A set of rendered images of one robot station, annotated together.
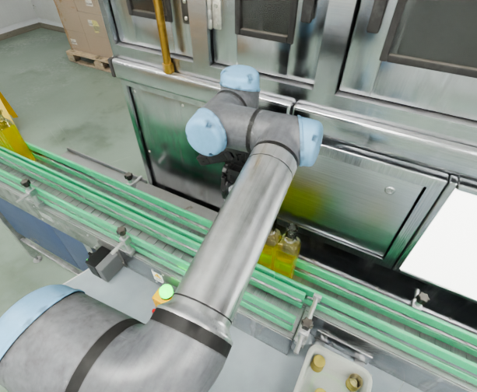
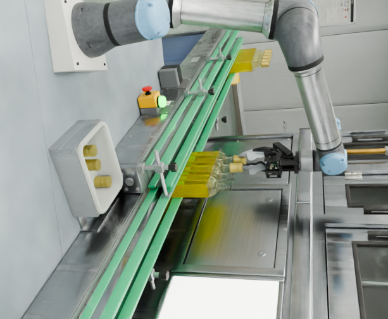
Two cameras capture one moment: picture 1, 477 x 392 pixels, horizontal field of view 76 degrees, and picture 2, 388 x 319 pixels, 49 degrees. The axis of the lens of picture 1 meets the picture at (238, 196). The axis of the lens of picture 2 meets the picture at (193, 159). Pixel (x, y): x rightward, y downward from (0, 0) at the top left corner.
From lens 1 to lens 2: 113 cm
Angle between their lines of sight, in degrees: 39
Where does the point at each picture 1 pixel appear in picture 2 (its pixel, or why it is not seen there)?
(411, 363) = (108, 250)
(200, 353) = (318, 55)
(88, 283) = (159, 59)
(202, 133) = not seen: hidden behind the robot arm
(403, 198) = (257, 261)
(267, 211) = (328, 116)
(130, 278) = (155, 87)
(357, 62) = (346, 233)
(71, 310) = not seen: hidden behind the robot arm
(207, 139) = not seen: hidden behind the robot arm
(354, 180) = (262, 236)
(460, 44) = (371, 270)
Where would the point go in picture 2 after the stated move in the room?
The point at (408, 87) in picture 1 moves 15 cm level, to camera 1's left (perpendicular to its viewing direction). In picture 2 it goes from (338, 256) to (337, 210)
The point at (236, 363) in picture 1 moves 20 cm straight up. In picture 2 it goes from (109, 121) to (165, 118)
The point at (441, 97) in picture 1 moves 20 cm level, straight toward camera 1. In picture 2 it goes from (338, 270) to (337, 211)
